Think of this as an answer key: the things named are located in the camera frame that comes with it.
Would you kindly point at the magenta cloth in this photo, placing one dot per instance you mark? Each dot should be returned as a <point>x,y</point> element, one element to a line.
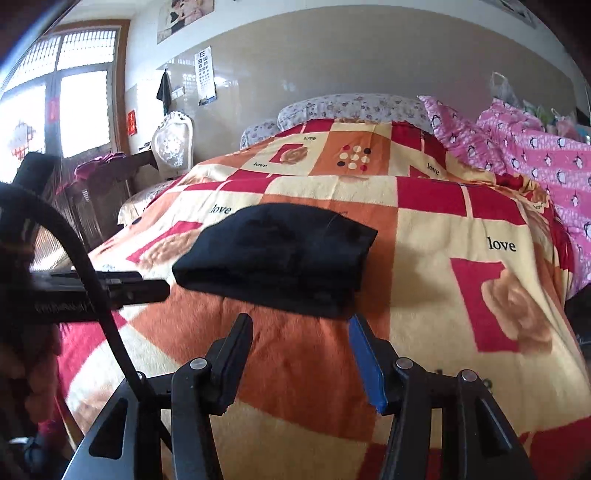
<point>99,166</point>

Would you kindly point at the checkered printed blanket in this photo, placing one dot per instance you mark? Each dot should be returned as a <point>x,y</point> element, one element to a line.
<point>438,295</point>

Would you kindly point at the red paper sign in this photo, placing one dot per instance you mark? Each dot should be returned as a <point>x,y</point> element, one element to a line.
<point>132,122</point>

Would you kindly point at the white ornate chair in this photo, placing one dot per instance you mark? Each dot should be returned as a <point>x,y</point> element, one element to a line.
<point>173,143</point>

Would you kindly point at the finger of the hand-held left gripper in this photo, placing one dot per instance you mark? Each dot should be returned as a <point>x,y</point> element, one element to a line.
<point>143,291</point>

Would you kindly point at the pink penguin quilt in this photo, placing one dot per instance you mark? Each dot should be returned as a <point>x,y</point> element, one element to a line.
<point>545,161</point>

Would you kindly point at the red window decoration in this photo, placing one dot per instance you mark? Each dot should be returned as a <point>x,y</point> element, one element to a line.
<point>23,138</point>

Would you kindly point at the framed wall picture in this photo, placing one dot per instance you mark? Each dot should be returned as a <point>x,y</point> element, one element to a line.
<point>512,11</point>

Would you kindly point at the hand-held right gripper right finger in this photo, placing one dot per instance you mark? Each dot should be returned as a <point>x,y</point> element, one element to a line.
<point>369,364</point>

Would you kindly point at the dark wooden furniture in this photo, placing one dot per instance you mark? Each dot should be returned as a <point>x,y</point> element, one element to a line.
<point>92,217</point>

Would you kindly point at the lattice window door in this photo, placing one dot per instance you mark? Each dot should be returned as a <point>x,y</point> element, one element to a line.
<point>83,110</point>

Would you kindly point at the person's left forearm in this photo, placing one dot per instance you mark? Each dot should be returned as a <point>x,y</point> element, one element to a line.
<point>32,378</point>

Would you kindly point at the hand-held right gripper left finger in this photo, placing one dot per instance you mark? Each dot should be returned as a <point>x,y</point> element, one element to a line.
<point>235,360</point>

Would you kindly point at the eye chart calendar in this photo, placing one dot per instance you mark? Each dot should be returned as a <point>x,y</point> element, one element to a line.
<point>204,74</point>

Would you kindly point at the floral bed sheet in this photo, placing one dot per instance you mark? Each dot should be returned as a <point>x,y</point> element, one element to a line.
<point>138,198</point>

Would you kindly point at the dark hanging cloth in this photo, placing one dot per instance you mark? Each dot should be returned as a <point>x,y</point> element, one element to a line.
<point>164,92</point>

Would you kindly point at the white plastic bag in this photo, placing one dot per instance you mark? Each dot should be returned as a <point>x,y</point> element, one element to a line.
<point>503,90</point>

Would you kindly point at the black pants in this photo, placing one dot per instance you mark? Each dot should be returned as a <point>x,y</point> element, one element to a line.
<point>277,258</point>

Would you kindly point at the wall poster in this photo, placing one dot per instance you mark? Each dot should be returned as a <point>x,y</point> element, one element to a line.
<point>184,18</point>

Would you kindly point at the pastel plastic bag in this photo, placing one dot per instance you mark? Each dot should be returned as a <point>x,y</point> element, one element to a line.
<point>558,122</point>

